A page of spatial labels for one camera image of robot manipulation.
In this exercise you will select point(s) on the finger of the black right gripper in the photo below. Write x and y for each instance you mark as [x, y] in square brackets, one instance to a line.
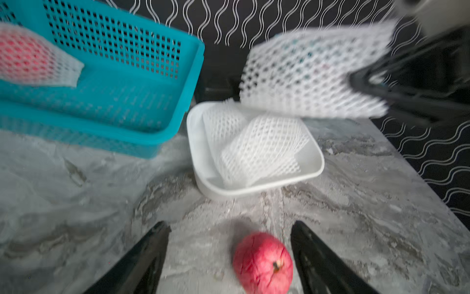
[426, 85]

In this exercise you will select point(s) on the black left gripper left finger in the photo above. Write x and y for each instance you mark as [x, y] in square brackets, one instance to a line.
[139, 271]

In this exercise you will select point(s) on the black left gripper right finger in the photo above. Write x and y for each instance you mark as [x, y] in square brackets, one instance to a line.
[320, 269]

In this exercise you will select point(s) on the netted apple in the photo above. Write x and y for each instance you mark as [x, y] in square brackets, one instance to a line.
[263, 264]
[29, 59]

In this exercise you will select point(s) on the white foam net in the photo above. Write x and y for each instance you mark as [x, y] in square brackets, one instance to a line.
[306, 73]
[222, 122]
[265, 148]

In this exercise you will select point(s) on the white plastic tub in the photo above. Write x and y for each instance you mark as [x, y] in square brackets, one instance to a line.
[208, 177]

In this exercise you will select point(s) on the teal basket left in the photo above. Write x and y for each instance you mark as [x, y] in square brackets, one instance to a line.
[137, 83]

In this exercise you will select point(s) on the black plastic tool case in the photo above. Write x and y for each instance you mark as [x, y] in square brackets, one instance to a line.
[220, 76]

